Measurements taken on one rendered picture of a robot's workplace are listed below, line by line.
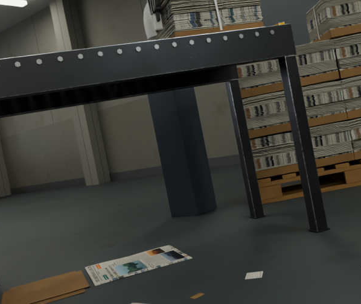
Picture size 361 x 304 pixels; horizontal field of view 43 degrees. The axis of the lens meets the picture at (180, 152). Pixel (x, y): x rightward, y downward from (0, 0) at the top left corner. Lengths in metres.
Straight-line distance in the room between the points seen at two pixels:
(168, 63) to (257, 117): 1.09
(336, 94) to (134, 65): 1.44
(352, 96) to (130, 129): 4.49
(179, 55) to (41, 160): 6.99
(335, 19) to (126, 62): 1.51
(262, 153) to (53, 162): 5.98
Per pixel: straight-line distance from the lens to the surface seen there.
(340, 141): 2.72
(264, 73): 2.63
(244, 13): 1.93
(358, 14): 2.83
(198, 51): 1.66
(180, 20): 1.84
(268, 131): 2.61
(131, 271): 1.76
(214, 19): 1.88
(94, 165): 7.05
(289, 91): 1.81
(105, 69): 1.56
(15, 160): 9.18
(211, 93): 5.82
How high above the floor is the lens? 0.46
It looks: 2 degrees down
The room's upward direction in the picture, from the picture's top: 11 degrees counter-clockwise
